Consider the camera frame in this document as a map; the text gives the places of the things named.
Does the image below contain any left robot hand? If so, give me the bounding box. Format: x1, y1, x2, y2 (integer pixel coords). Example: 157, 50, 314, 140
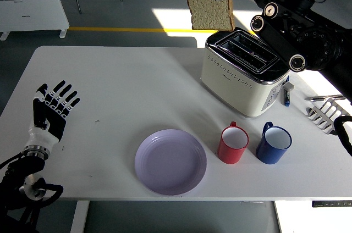
26, 80, 81, 150

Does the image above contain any brown bread slice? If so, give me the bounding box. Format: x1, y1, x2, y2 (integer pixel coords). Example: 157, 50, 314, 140
186, 0, 236, 32

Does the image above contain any purple plate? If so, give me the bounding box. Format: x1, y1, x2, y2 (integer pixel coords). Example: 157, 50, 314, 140
134, 129, 207, 197

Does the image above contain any cream and chrome toaster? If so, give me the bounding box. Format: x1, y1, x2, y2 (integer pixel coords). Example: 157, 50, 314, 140
200, 26, 295, 118

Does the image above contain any white table leg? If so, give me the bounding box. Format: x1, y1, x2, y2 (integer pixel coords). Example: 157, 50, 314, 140
71, 201, 90, 233
273, 201, 284, 233

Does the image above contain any white panel heater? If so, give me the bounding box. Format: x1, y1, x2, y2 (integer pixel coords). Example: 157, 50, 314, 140
0, 0, 70, 41

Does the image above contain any blue marker pen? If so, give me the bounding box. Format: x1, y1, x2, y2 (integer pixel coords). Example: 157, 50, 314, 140
283, 77, 292, 107

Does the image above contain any silver pen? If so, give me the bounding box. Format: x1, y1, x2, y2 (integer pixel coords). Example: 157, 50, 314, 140
304, 94, 344, 101

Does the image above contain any silver metal toast rack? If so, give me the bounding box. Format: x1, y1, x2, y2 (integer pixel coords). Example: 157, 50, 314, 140
306, 98, 349, 136

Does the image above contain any red enamel mug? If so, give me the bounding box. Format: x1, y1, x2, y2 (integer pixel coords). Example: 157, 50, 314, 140
217, 121, 250, 165

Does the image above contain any blue enamel mug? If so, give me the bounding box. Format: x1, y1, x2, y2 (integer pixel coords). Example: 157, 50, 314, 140
256, 121, 292, 165

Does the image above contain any black table control panel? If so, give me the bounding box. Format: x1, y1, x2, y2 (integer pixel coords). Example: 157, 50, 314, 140
312, 201, 352, 208

